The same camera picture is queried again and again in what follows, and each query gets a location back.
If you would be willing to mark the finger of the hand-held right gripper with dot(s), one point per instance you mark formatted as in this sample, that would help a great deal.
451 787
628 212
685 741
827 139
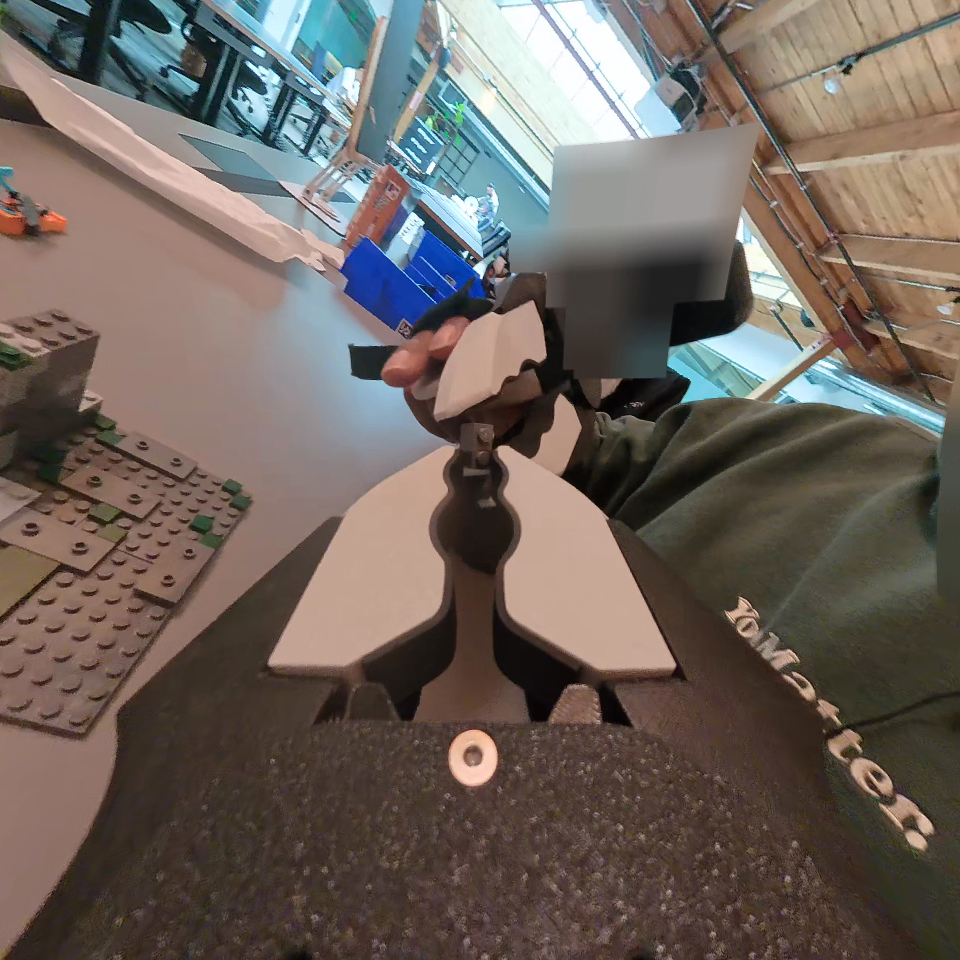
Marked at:
574 431
495 349

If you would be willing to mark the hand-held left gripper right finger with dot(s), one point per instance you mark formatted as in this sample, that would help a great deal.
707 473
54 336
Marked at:
585 585

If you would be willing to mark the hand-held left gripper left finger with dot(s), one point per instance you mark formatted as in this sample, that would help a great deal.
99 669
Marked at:
367 585

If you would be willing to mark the small grey brick piece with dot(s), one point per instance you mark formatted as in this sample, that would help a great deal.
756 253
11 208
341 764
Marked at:
478 457

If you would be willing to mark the blue plastic bin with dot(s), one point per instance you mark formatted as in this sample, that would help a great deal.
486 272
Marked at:
382 289
450 262

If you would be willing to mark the grey brick baseplate model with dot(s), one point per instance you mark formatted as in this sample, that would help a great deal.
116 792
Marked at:
90 585

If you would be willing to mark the grey brick tower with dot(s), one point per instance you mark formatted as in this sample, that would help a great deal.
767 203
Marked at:
45 360

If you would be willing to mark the person's right forearm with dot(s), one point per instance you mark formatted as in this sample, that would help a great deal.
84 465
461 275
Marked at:
675 465

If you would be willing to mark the orange cardboard box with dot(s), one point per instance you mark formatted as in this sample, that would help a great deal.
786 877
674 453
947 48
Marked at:
379 206

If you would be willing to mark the monitor on wooden stand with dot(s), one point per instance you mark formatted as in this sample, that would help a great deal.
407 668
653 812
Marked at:
382 97

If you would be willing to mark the person's green sweatshirt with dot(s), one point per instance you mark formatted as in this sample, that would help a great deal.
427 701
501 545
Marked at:
862 637

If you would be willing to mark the crumpled white paper bag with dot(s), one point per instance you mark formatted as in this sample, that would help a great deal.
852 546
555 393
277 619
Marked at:
172 172

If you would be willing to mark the orange teal brick figure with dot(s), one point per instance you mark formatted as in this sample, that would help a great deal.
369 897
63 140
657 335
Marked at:
30 214

